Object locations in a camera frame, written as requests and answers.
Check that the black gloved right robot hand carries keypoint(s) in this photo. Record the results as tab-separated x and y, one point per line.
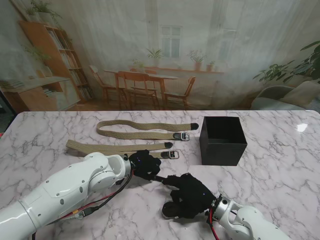
195	197

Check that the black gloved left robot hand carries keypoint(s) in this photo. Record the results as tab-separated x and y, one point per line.
146	165

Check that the dark brown woven belt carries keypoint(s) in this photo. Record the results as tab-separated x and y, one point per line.
170	210

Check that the beige woven belt double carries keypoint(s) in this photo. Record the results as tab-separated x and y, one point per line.
112	148
140	135

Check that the black belt storage box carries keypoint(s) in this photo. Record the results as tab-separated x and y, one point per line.
222	152

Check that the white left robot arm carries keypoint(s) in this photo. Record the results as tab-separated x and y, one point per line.
70	185

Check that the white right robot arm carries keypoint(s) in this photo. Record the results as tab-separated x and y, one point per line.
245	222

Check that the black panel beside backdrop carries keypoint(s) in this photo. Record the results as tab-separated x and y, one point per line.
3	117

